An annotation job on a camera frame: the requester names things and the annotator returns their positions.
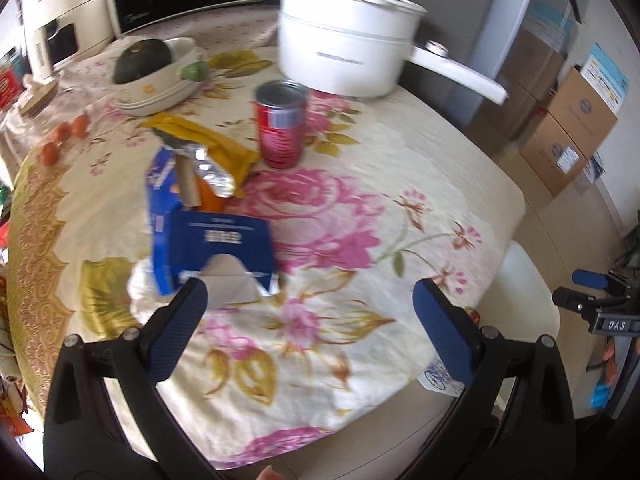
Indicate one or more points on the white plastic bin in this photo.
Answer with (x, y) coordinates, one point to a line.
(525, 285)

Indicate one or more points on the orange wrapper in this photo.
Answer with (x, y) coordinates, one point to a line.
(212, 200)

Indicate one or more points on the red label jar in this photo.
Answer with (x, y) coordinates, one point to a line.
(7, 85)

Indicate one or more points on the small-flowered white cloth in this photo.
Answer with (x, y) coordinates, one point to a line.
(225, 30)

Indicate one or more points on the cardboard tube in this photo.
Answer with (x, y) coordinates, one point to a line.
(187, 182)

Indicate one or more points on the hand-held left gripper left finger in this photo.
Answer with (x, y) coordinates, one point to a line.
(177, 325)

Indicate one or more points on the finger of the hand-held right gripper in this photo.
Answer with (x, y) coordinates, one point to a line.
(572, 300)
(590, 279)

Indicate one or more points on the silver foil wrapper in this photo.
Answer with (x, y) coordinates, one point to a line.
(210, 170)

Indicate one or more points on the person's left hand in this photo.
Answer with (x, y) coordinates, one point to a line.
(274, 474)

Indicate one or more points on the dark green pumpkin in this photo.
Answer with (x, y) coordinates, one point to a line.
(142, 60)

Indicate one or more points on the white ceramic bowl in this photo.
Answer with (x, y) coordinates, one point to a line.
(160, 96)

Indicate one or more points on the printed white box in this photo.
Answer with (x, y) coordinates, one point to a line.
(594, 167)

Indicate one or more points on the white electric pot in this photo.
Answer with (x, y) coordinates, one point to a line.
(340, 45)

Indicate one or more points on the red drink can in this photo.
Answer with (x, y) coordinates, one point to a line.
(280, 130)

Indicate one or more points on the dark blue cardboard box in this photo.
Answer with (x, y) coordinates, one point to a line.
(220, 240)

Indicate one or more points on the cream air fryer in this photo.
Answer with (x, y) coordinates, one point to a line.
(60, 0)

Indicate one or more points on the grey refrigerator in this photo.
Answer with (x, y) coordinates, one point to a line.
(530, 60)

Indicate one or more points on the glass jar with wooden lid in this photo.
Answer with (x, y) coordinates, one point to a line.
(40, 97)

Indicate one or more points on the blue and white poster board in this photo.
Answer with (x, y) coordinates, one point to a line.
(607, 72)

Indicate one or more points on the person's right hand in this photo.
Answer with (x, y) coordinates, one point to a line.
(609, 355)

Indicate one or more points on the small orange tomato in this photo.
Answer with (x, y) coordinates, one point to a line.
(49, 153)
(80, 126)
(61, 133)

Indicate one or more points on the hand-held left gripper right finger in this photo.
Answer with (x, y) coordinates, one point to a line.
(445, 330)

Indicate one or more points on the yellow wrapper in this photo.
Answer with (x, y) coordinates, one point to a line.
(210, 137)

